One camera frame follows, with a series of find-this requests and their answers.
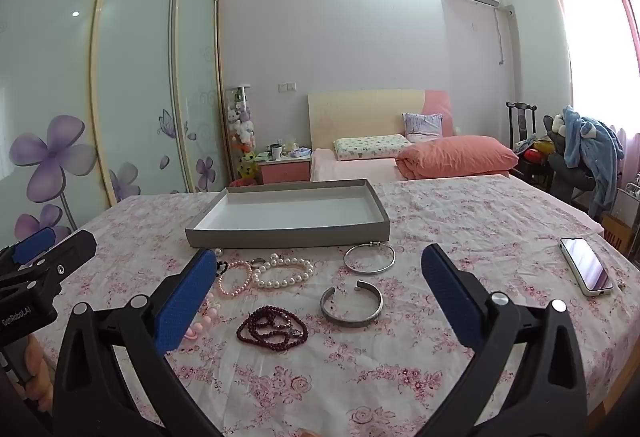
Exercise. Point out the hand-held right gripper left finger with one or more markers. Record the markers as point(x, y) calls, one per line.
point(185, 304)

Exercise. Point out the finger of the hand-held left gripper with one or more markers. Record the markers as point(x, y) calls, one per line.
point(75, 248)
point(32, 241)

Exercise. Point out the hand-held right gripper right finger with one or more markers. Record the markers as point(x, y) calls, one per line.
point(450, 297)

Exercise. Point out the thin silver bangle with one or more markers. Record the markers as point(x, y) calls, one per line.
point(351, 268)

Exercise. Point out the grey cardboard tray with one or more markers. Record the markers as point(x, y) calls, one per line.
point(300, 234)

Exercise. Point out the person's left hand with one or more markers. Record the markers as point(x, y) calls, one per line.
point(37, 369)

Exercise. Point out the red waste bin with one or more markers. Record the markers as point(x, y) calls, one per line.
point(242, 184)

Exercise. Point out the white smartphone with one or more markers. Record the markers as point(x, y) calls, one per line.
point(585, 264)

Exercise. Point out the salmon duvet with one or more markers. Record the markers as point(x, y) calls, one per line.
point(455, 154)

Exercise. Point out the plain pink bed sheet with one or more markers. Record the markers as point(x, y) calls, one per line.
point(345, 169)

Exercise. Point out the pink nightstand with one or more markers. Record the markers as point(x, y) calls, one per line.
point(285, 173)

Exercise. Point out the floral white pillow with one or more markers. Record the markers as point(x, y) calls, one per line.
point(370, 147)

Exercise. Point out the red yellow toy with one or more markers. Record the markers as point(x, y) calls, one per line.
point(537, 148)

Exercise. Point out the grey office chair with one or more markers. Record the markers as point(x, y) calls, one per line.
point(570, 172)

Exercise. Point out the small lilac pillow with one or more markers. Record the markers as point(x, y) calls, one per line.
point(422, 123)

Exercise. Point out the clear tube of plush toys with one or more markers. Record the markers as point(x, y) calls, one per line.
point(242, 127)

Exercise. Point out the small blue cloth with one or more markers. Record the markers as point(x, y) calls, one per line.
point(299, 153)

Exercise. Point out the floral glass sliding wardrobe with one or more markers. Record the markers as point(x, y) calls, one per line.
point(135, 67)

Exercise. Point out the dark wooden chair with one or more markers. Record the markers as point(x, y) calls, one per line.
point(520, 117)

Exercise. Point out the beige pink headboard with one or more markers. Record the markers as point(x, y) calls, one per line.
point(360, 117)

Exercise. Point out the blue fleece garment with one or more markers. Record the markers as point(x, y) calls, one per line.
point(585, 137)

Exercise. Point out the white air conditioner pipe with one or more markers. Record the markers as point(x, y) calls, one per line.
point(501, 37)

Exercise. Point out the white wall socket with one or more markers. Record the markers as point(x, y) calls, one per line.
point(286, 87)

